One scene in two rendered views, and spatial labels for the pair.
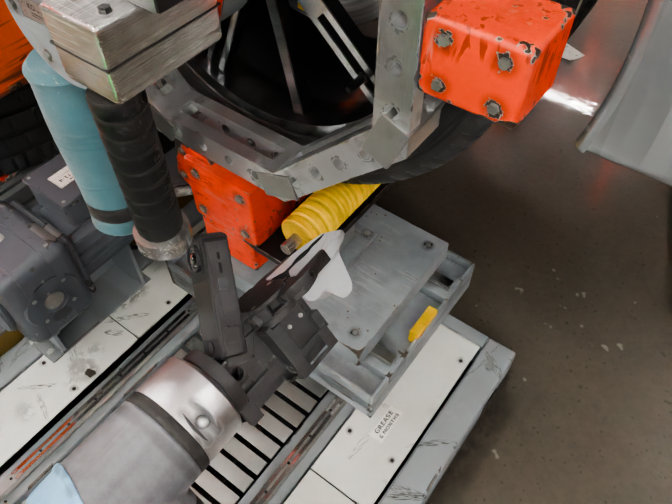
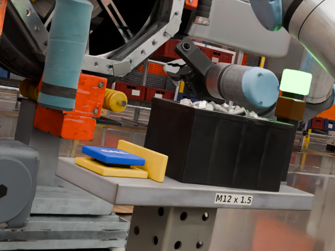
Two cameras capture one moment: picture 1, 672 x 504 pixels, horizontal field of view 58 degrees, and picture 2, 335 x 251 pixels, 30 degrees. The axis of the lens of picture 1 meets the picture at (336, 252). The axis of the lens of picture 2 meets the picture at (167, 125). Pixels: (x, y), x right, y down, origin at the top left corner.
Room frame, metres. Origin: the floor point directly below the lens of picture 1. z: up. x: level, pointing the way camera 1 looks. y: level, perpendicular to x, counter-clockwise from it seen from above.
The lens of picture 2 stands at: (-0.04, 1.67, 0.60)
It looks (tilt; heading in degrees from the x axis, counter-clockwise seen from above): 4 degrees down; 284
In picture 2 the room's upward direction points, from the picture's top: 11 degrees clockwise
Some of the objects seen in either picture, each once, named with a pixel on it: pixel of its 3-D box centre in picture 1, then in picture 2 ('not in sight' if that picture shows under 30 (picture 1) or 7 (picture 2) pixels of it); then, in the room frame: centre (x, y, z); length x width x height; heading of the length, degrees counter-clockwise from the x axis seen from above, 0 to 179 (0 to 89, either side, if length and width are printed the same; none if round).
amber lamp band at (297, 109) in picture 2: not in sight; (289, 108); (0.03, 0.50, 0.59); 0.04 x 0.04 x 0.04; 53
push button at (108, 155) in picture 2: not in sight; (112, 159); (0.25, 0.79, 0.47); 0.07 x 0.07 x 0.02; 53
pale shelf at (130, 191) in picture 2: not in sight; (193, 185); (0.15, 0.66, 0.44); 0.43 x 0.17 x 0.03; 53
